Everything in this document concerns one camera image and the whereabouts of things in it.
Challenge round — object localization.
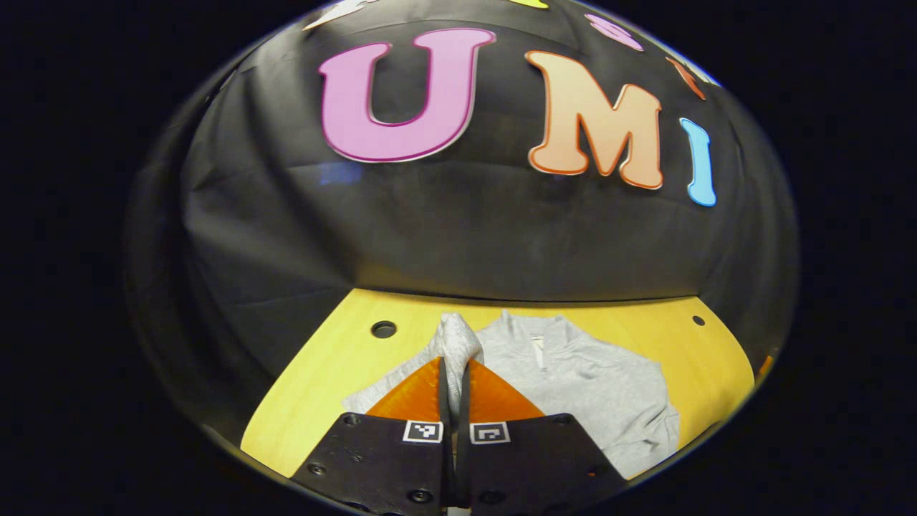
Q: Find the black backdrop cloth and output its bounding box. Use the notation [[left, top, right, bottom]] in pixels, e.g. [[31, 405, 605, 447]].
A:
[[125, 0, 800, 445]]

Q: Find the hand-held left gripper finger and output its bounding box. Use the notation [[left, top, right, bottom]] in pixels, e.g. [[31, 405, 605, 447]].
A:
[[290, 356, 456, 516], [458, 358, 628, 513]]

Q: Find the grey zip-collar sweatshirt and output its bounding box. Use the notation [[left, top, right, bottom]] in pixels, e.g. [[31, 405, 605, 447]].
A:
[[342, 310, 681, 481]]

